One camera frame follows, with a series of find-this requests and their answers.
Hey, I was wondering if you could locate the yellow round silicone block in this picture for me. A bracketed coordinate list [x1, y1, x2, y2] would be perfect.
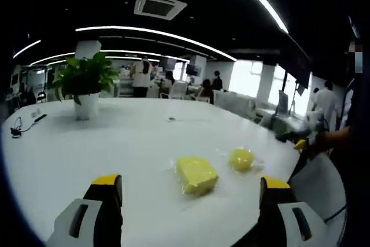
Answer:
[228, 147, 256, 172]

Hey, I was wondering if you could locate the dark wall screen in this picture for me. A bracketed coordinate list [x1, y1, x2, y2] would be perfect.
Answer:
[158, 57, 177, 70]

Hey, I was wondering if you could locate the yellow rectangular silicone block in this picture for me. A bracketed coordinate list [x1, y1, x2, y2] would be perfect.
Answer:
[176, 156, 220, 196]

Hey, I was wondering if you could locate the ceiling air conditioner vent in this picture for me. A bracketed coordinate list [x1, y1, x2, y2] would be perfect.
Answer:
[133, 0, 188, 22]

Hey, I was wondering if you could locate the black cable on table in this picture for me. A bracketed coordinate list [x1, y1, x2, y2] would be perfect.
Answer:
[10, 113, 48, 138]

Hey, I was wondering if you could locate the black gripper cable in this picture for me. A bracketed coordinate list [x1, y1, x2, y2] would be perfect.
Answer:
[323, 204, 348, 224]

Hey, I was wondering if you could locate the dark monitor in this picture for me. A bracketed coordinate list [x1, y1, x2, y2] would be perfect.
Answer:
[186, 64, 203, 77]

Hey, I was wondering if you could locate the white mesh office chair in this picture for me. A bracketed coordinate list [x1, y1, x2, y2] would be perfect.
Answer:
[288, 152, 348, 247]

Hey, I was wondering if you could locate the long curved ceiling light strip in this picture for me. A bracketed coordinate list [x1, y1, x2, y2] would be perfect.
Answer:
[75, 25, 237, 62]

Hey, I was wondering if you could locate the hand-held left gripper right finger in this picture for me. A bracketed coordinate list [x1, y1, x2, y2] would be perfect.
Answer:
[253, 175, 330, 247]

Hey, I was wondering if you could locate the green potted plant white pot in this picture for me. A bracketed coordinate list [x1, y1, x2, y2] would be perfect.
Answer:
[51, 51, 121, 121]

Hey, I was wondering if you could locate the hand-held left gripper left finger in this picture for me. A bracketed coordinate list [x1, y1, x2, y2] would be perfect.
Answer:
[46, 173, 124, 247]

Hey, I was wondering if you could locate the black tripod stand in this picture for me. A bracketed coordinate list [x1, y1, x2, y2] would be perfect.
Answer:
[288, 81, 306, 115]

